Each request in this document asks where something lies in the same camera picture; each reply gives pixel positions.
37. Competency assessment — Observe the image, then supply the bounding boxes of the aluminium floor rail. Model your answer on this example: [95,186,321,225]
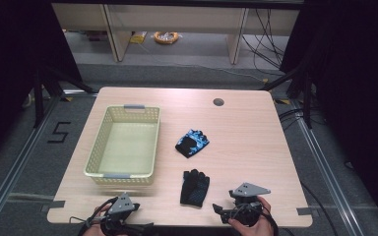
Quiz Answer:
[0,93,65,232]
[290,99,366,236]

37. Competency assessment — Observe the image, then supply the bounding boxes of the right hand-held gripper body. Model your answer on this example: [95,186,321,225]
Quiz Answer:
[228,182,272,228]

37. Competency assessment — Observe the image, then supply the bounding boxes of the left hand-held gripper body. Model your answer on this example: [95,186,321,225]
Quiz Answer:
[99,192,142,236]

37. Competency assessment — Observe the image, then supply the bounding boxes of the yellow plastic basket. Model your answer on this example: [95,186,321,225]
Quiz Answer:
[84,103,161,187]

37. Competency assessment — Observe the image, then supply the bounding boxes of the black floor cable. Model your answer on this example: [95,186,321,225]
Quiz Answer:
[299,180,340,236]

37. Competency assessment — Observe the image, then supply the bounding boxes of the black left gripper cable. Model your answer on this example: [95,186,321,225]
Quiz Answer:
[69,196,119,236]

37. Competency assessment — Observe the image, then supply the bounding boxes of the blue patterned fingerless glove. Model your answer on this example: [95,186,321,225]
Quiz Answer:
[174,129,211,159]

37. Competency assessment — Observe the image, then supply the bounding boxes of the black metal stand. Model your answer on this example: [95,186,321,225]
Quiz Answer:
[259,61,315,130]
[31,64,96,130]

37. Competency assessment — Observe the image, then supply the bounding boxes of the yellow packet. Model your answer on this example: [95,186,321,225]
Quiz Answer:
[129,30,149,45]

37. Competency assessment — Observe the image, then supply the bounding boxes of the person's right hand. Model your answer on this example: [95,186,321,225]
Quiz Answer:
[227,196,275,236]

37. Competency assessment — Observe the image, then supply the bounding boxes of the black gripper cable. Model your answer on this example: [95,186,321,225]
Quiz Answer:
[261,210,281,236]
[69,196,119,236]

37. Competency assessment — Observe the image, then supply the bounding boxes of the bundle of black cables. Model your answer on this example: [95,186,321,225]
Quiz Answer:
[240,8,289,72]

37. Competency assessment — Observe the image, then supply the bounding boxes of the black tape floor mark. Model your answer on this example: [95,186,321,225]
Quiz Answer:
[46,121,72,145]

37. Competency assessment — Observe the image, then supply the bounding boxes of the black floor cables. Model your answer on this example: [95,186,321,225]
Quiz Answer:
[277,107,305,124]

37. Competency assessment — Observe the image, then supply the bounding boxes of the black curtain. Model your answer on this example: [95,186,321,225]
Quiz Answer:
[279,0,378,228]
[0,0,84,169]

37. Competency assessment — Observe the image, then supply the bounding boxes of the person's left hand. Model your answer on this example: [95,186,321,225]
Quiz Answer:
[82,204,112,236]

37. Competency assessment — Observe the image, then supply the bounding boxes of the black fingerless glove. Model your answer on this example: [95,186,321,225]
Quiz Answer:
[179,168,211,208]

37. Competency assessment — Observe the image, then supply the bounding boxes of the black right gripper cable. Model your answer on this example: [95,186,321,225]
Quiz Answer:
[261,210,281,236]

